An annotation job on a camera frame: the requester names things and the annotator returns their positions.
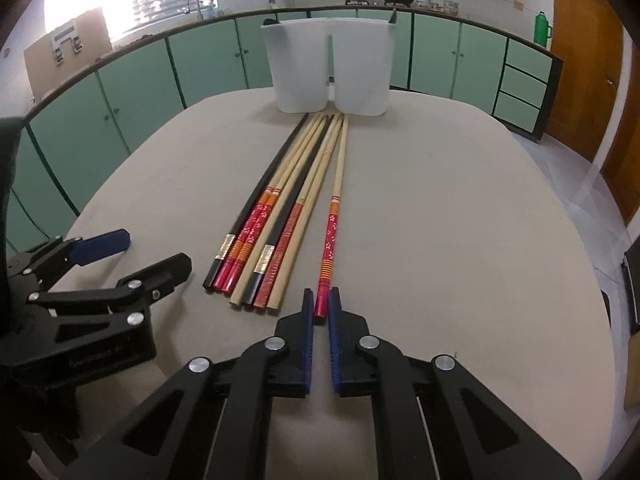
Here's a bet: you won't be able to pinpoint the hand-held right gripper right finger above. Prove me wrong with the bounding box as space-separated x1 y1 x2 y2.
327 287 583 480

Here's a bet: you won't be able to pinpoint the white plastic utensil container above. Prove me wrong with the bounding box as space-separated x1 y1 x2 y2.
261 19 331 113
327 17 398 117

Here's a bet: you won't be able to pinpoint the glass jars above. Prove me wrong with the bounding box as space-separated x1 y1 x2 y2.
416 0 460 15

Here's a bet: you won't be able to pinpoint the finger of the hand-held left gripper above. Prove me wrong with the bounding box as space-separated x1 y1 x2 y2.
7 229 132 289
29 253 194 327

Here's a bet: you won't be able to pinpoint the cardboard box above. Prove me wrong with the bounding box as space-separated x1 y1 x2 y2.
24 11 114 100

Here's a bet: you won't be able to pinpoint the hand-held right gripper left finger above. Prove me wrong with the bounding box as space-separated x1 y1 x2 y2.
60 288 315 480

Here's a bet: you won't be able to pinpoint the brown wooden door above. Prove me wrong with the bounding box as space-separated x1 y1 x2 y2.
599 25 640 228
542 0 626 163

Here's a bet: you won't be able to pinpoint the green thermos flask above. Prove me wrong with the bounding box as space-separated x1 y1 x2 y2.
533 11 554 50

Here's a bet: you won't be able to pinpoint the green kitchen base cabinets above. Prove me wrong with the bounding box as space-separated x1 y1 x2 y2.
0 7 564 271

